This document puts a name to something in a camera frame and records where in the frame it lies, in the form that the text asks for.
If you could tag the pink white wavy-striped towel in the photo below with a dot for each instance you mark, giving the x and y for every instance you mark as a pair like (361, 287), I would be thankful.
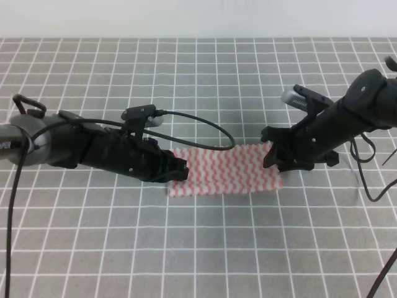
(235, 171)

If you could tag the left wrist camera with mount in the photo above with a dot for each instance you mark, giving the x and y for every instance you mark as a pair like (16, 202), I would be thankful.
(136, 119)

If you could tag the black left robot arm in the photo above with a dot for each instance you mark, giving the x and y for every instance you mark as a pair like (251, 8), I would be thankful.
(67, 140)

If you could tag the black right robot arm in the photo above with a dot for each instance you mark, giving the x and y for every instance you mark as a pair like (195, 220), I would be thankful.
(369, 104)

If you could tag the grey white-grid tablecloth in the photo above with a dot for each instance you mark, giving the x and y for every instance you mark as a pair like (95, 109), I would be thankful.
(89, 233)

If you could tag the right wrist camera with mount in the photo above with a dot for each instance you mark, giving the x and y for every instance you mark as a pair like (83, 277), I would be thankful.
(306, 100)

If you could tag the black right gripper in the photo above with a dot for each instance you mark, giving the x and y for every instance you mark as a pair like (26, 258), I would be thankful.
(298, 150)

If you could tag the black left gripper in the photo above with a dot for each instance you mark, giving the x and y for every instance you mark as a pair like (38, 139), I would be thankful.
(142, 160)

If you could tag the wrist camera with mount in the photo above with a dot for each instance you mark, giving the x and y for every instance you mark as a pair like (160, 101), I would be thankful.
(136, 119)
(306, 100)

